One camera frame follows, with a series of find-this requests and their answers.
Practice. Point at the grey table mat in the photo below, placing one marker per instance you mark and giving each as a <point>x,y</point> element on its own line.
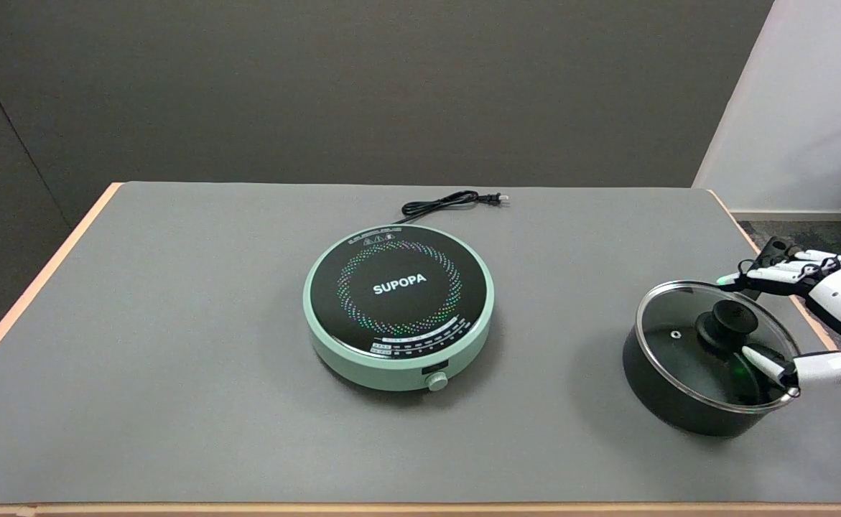
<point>176,323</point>

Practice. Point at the green round induction cooker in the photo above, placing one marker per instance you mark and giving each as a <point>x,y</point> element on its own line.
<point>398,287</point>

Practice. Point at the glass pot lid black knob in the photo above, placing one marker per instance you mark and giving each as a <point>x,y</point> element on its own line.
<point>679,316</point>

